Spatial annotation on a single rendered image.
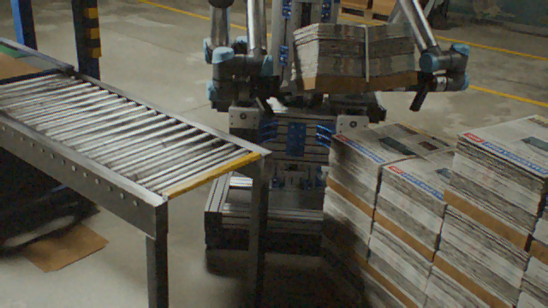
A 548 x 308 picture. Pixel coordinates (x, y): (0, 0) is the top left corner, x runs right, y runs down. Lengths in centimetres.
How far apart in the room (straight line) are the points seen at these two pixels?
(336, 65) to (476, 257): 77
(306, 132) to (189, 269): 87
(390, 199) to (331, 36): 60
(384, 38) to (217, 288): 136
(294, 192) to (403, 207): 114
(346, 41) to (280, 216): 109
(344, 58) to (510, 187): 71
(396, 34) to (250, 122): 81
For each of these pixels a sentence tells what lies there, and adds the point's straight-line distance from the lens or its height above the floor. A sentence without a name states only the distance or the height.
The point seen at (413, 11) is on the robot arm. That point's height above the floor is 127.
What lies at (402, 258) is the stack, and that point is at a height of 55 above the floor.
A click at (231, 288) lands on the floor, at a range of 264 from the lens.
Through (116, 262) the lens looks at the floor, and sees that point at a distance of 285.
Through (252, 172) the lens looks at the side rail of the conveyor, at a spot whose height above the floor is 71.
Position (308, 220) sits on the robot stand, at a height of 22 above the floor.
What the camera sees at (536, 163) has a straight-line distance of 161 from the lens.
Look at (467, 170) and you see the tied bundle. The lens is 172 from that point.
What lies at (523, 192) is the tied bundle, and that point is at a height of 99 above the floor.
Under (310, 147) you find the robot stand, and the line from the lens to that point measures 269.
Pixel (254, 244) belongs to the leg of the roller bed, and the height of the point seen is 40.
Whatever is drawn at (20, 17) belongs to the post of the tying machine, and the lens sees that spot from 356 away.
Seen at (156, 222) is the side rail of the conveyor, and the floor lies 74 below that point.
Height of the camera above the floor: 168
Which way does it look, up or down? 26 degrees down
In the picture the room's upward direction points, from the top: 4 degrees clockwise
